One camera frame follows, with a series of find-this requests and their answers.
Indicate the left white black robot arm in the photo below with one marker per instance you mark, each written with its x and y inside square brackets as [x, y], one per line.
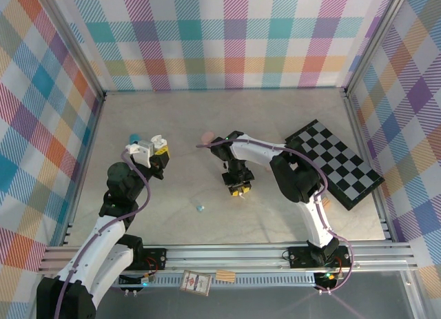
[103, 236]

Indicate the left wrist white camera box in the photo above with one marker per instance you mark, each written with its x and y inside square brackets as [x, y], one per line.
[141, 150]

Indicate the aluminium side rail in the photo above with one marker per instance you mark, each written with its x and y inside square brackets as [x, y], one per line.
[92, 136]
[356, 126]

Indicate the pink earbud charging case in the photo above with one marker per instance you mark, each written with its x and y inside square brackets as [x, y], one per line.
[207, 137]

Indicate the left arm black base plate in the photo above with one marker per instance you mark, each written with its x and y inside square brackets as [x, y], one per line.
[156, 255]

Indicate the teal cylinder tube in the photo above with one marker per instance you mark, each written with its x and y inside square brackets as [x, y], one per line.
[133, 138]

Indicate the aluminium corner post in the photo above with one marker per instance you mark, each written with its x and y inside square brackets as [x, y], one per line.
[375, 40]
[82, 60]

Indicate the orange striped block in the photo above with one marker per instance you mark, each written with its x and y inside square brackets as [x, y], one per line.
[326, 203]

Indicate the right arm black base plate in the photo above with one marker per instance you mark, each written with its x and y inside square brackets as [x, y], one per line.
[299, 255]

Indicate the black grey chessboard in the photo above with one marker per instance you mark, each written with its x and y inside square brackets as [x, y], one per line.
[344, 160]

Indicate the playing card box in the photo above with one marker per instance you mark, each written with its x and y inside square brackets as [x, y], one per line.
[195, 282]

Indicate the aluminium mounting rail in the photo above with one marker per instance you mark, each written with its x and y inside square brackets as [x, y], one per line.
[224, 258]

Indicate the striped wooden block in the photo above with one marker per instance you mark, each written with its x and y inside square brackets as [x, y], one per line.
[225, 276]

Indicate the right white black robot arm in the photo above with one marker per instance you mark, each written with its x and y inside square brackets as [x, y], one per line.
[255, 152]

